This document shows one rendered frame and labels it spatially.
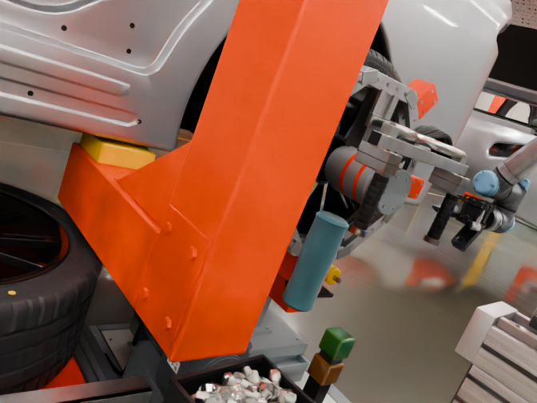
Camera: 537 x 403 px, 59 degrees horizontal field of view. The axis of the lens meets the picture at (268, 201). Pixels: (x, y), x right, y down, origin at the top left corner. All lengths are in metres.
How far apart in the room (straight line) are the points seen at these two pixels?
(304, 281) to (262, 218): 0.51
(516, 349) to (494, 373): 0.05
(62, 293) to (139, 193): 0.23
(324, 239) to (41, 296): 0.65
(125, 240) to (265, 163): 0.38
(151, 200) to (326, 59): 0.43
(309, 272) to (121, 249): 0.49
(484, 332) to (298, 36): 0.57
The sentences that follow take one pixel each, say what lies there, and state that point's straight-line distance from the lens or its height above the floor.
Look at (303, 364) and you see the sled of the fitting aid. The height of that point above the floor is 0.17.
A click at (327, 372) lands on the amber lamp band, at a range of 0.83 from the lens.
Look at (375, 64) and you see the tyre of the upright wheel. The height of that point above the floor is 1.15.
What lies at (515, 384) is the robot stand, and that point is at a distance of 0.91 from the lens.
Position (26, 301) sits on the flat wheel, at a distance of 0.94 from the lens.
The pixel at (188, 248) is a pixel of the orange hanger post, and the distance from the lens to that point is 0.79.
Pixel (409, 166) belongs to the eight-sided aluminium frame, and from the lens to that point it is 1.56.
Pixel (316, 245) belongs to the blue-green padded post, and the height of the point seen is 0.67.
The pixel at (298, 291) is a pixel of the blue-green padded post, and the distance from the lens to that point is 1.26.
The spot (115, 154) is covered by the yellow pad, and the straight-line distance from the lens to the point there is 1.20.
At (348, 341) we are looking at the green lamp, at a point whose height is 0.66.
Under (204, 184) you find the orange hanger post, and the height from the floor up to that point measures 0.81.
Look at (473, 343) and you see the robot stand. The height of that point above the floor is 0.71.
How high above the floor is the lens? 0.99
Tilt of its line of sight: 13 degrees down
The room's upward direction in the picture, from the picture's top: 21 degrees clockwise
